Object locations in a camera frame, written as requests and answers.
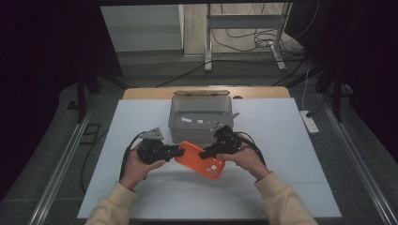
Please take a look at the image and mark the white power strip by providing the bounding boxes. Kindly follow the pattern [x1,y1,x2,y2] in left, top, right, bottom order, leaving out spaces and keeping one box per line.
[299,110,320,135]

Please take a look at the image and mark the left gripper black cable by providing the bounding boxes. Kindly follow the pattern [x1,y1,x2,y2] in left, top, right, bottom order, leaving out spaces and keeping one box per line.
[118,130,148,182]

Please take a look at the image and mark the thin white cable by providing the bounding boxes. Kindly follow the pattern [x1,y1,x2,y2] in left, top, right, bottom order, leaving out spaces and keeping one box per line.
[301,67,312,112]

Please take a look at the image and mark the black stand leg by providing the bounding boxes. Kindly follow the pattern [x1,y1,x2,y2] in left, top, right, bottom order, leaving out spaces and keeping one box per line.
[315,71,349,123]
[67,71,102,125]

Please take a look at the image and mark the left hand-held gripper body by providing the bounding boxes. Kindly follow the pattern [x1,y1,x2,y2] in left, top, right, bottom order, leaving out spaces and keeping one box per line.
[136,126,172,165]

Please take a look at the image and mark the person's left hand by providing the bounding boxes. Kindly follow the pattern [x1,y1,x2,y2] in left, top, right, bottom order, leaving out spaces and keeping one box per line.
[119,148,167,191]

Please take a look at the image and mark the white cabinet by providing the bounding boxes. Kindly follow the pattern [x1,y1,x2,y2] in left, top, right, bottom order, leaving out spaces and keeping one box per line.
[100,4,185,53]

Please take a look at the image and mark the grey metal stand frame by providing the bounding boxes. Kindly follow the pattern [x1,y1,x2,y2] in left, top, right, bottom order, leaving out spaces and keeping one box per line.
[204,3,294,73]

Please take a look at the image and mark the tangle of black cables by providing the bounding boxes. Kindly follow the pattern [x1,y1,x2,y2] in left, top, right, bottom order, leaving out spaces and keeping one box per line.
[210,3,306,55]

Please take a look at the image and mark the aluminium floor rail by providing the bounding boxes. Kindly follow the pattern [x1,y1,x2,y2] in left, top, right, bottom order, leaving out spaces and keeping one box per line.
[27,97,97,225]
[318,93,398,225]

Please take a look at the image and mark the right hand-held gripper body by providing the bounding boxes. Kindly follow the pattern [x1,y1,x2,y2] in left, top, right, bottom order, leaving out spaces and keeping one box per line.
[209,112,244,157]

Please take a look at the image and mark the person's right hand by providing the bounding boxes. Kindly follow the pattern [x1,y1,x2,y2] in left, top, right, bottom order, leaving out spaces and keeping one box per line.
[215,142,271,182]

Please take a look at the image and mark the long black floor cable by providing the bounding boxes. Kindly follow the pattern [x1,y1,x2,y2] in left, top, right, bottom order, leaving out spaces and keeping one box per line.
[155,57,303,88]

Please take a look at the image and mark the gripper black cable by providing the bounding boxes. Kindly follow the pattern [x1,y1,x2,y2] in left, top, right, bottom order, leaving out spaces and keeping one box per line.
[236,130,267,167]
[118,130,148,182]

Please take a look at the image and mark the grey transparent storage box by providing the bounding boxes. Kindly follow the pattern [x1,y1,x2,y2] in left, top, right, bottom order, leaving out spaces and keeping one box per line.
[167,89,235,144]

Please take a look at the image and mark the orange phone case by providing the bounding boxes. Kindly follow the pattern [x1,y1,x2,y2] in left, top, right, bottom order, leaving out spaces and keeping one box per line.
[174,140,226,181]

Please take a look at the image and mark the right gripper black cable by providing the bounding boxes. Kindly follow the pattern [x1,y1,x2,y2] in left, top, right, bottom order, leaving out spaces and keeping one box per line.
[236,130,267,167]

